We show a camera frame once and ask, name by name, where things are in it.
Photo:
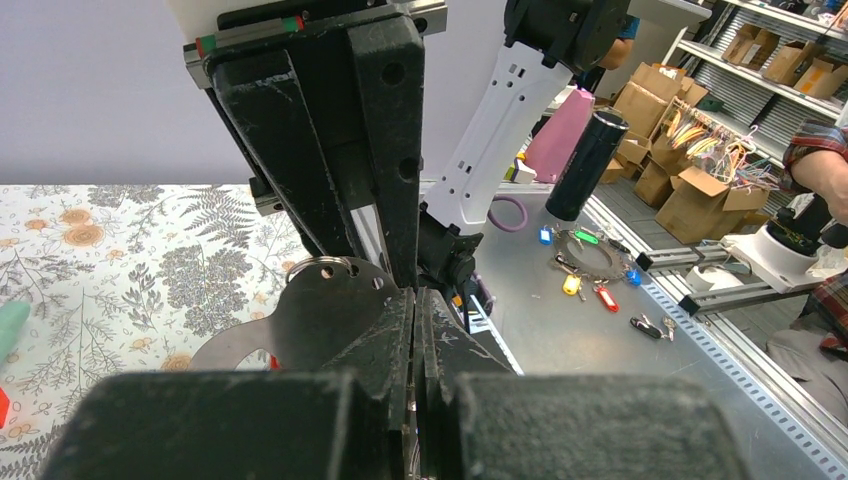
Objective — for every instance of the spare key with black fob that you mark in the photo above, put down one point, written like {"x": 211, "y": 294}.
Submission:
{"x": 664, "y": 329}

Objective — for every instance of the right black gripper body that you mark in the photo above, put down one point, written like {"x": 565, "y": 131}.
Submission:
{"x": 315, "y": 34}

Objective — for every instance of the floral patterned table mat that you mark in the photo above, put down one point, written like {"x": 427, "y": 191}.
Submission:
{"x": 124, "y": 278}

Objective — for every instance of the mint green flashlight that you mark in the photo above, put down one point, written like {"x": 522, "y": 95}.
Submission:
{"x": 14, "y": 315}

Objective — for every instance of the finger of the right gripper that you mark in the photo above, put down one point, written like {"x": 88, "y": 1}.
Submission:
{"x": 389, "y": 59}
{"x": 261, "y": 96}

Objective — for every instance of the metal storage shelf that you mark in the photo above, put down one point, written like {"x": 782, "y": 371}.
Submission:
{"x": 767, "y": 67}

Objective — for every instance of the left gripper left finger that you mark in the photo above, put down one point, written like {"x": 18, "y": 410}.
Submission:
{"x": 345, "y": 420}

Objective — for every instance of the pink bottle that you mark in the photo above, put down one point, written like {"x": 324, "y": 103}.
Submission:
{"x": 552, "y": 146}

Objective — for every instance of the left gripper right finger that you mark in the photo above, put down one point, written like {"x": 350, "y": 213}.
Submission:
{"x": 479, "y": 420}

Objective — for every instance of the black cylindrical bottle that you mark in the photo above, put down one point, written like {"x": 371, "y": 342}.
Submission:
{"x": 595, "y": 149}

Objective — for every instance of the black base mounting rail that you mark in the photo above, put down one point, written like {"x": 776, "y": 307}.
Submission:
{"x": 482, "y": 325}

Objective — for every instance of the white round device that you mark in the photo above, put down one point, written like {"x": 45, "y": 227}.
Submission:
{"x": 789, "y": 252}

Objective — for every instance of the aluminium frame profiles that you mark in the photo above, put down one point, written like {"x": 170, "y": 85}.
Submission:
{"x": 715, "y": 280}

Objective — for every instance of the red plastic block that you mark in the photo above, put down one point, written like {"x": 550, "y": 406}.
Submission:
{"x": 5, "y": 407}

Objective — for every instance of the cardboard boxes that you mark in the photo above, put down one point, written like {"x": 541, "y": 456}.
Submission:
{"x": 699, "y": 180}

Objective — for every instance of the keyring with coloured key tags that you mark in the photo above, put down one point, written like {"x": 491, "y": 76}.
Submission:
{"x": 327, "y": 304}

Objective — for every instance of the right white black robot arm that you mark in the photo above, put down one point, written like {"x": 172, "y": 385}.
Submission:
{"x": 544, "y": 44}

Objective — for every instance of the spare keyring with tags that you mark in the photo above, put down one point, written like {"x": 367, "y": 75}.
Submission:
{"x": 591, "y": 262}

